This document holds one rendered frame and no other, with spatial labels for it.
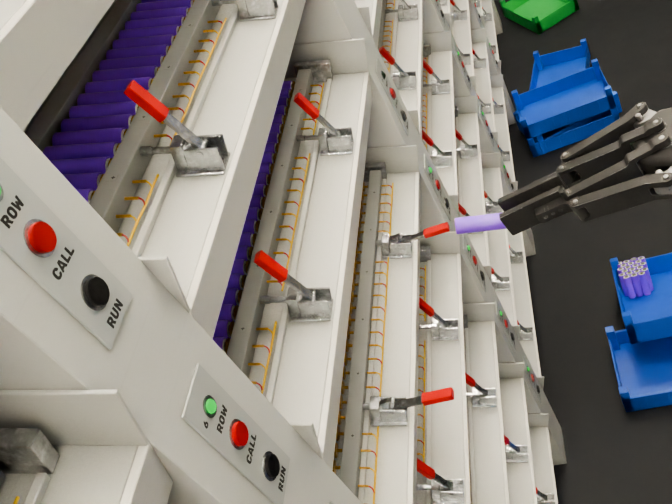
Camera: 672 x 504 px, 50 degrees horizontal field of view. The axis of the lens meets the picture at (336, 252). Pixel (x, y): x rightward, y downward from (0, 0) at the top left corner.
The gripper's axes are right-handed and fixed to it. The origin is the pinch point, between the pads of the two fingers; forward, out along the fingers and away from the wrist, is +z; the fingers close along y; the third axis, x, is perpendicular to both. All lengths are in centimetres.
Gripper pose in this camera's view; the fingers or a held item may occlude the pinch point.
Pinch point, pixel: (534, 203)
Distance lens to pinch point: 79.4
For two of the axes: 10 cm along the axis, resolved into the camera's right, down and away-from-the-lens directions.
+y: -1.0, 7.0, -7.1
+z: -7.8, 3.9, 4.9
